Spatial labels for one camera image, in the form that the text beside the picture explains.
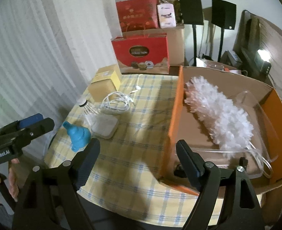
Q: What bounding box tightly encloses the blue silicone funnel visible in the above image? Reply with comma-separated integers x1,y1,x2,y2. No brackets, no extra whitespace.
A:
63,121,91,152

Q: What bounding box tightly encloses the clear plastic tray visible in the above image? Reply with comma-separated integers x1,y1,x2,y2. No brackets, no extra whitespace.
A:
179,90,280,180

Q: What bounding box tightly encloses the white feather shuttlecock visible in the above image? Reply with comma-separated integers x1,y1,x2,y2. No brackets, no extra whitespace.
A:
78,97,100,125

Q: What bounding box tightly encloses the white square box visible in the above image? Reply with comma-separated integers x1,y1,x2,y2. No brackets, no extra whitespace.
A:
91,114,119,139

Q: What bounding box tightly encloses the yellow sponge with paper sleeve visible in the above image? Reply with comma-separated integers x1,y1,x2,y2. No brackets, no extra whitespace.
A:
87,64,122,102

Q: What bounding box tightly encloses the white cable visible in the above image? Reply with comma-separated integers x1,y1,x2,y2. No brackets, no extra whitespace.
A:
99,85,142,115

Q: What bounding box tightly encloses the orange cardboard box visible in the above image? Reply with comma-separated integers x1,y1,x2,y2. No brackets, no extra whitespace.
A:
159,67,282,194

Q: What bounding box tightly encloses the white fluffy duster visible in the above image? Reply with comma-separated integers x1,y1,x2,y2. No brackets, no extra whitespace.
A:
184,75,274,179

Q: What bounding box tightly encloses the yellow plaid tablecloth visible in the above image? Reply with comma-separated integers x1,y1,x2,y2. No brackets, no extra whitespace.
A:
44,73,224,227

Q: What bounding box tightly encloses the red Ferrero Collection bag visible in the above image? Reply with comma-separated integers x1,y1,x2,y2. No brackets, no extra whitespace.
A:
112,33,170,75

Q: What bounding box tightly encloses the bright lamp device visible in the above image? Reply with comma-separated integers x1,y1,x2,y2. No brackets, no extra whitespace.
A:
241,47,272,76

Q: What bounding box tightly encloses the red gift box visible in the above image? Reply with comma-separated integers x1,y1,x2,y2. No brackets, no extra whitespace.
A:
116,0,160,32

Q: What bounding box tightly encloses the beige sofa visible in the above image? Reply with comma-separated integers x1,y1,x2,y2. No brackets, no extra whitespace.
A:
233,10,282,101

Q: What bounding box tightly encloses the brown cardboard box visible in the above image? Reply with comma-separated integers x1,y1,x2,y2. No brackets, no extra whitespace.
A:
122,25,185,67

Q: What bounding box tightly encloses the white pink small box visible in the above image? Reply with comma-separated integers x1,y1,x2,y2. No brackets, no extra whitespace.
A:
157,3,176,29

